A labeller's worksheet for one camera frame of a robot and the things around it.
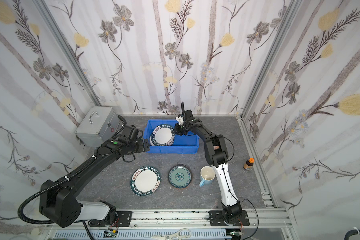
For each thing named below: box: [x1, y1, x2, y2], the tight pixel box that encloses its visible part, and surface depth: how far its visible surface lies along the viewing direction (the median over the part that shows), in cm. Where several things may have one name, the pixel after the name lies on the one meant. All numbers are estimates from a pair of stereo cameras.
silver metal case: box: [74, 106, 120, 147], surface depth 97 cm
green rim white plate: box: [149, 124, 175, 146], surface depth 106 cm
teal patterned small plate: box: [167, 164, 193, 189], surface depth 90 cm
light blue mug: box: [199, 165, 216, 187], surface depth 83 cm
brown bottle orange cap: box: [243, 157, 255, 171], surface depth 90 cm
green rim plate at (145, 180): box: [130, 165, 162, 197], surface depth 88 cm
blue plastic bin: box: [143, 119, 200, 154], surface depth 103 cm
